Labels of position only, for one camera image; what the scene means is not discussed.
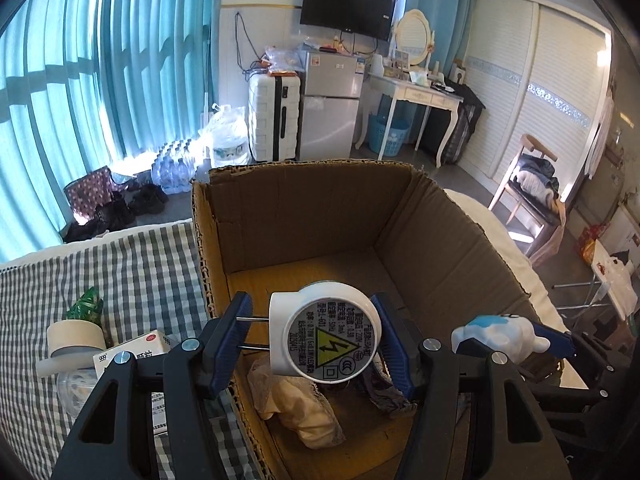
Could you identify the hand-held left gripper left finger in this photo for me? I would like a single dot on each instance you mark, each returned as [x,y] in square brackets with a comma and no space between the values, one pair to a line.
[227,340]

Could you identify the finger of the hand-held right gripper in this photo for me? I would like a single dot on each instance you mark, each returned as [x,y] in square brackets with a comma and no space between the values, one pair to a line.
[470,349]
[555,337]

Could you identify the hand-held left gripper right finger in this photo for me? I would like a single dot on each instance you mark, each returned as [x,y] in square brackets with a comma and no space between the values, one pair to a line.
[395,345]

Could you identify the white and blue toy figure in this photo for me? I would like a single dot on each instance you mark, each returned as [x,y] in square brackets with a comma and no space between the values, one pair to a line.
[500,332]

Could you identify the black plastic bag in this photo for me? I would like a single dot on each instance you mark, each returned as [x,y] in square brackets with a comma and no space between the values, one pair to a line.
[387,406]

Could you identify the white plug-in electric device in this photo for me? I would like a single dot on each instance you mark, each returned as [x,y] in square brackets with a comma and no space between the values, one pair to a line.
[320,340]

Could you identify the green and white medicine box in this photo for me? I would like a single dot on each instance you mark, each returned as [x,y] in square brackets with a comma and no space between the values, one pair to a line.
[150,345]

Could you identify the white tissue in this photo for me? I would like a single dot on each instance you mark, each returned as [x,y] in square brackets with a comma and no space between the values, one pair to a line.
[300,410]

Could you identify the brown cardboard box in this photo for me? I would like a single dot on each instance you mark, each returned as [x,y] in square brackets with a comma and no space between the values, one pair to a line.
[310,220]

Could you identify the green crinkled wrapper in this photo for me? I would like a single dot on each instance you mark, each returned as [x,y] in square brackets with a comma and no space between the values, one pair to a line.
[85,305]

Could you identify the folding metal table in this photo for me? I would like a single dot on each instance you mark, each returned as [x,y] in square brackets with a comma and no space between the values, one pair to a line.
[575,287]

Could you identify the white plastic bag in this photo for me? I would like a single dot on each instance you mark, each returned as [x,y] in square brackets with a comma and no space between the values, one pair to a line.
[617,285]

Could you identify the brown paper bag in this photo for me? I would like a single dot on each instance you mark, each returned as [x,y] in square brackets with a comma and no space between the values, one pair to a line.
[550,240]

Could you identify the red bag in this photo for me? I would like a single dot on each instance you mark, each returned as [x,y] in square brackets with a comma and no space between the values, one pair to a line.
[592,242]

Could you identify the checked cloth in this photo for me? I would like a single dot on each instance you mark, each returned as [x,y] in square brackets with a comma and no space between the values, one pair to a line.
[125,270]

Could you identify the white tape roll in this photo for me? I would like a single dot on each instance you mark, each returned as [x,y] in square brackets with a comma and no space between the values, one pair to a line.
[75,332]

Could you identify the wooden chair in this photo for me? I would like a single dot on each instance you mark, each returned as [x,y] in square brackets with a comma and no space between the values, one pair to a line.
[502,190]

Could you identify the clothes pile on chair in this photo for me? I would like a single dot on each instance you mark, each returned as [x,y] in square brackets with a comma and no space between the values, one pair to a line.
[537,177]

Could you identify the clear plastic jar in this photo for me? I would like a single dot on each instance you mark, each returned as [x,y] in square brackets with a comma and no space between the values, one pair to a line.
[75,395]

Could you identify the heap of black shoes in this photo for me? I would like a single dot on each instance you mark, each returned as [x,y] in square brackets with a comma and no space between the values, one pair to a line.
[117,210]

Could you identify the pack of water bottles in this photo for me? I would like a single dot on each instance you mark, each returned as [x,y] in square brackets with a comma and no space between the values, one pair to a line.
[172,167]

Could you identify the large clear water jug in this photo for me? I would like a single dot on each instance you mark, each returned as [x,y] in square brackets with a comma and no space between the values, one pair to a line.
[227,142]

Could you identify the dark dotted fabric bag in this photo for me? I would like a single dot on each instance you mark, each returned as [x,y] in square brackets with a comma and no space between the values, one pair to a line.
[92,192]

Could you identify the blue plastic basket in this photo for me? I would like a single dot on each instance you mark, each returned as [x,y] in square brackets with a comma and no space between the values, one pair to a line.
[390,135]

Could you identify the white suitcase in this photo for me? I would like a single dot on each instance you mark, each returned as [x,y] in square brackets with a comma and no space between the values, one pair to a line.
[272,120]

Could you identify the dark striped bag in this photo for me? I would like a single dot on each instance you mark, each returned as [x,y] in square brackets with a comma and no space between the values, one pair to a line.
[460,120]

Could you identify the silver small fridge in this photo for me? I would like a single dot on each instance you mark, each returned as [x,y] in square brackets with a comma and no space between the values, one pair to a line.
[327,110]

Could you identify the white sliding wardrobe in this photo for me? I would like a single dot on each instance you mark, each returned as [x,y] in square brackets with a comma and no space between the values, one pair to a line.
[550,85]

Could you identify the white dressing table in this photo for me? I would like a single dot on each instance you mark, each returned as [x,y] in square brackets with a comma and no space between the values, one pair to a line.
[415,92]

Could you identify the plastic bags on suitcase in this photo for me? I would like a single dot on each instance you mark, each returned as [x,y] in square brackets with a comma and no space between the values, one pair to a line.
[280,60]

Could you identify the teal window curtain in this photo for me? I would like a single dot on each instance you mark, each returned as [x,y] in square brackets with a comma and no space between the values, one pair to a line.
[445,10]
[100,85]

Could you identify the white oval vanity mirror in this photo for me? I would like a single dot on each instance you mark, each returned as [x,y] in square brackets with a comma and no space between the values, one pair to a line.
[412,37]

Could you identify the black wall television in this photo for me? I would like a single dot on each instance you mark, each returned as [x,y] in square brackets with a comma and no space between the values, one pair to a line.
[347,7]

